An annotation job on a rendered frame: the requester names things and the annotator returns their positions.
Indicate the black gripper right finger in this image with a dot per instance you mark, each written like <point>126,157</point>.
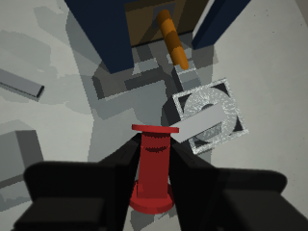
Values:
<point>196,185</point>

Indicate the clear-panelled guard cubby with blue frame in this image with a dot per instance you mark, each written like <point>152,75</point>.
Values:
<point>208,6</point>

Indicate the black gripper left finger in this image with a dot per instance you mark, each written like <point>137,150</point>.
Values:
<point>111,178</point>

